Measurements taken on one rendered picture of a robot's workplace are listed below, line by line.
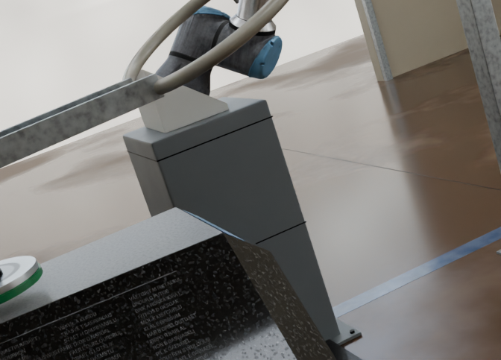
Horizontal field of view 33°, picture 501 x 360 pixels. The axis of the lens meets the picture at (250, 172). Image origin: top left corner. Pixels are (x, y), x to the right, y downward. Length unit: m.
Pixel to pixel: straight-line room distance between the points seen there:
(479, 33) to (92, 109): 1.66
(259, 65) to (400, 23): 4.98
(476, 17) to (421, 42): 4.74
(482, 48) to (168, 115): 1.08
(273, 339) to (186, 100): 1.33
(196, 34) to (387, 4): 4.89
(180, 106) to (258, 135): 0.26
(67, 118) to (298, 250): 1.34
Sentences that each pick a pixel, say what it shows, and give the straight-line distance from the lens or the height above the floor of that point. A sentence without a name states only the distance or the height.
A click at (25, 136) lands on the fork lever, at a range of 1.61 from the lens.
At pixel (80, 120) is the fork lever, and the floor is 1.08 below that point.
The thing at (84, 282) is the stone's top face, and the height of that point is 0.81.
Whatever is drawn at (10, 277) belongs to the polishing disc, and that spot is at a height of 0.86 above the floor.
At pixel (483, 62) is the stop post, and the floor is 0.71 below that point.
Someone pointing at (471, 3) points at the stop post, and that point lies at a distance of 2.97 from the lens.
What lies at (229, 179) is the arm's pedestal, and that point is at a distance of 2.67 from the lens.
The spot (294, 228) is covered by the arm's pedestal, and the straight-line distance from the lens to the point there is 2.78.
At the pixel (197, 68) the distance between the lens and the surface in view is 1.65.
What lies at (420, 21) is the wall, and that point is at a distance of 7.71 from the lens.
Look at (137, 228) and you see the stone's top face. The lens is 1.83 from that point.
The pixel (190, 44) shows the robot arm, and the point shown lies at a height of 1.08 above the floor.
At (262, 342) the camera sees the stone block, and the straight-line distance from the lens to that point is 1.49.
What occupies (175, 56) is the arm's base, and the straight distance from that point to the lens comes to 2.77.
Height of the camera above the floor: 1.24
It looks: 13 degrees down
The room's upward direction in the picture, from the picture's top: 18 degrees counter-clockwise
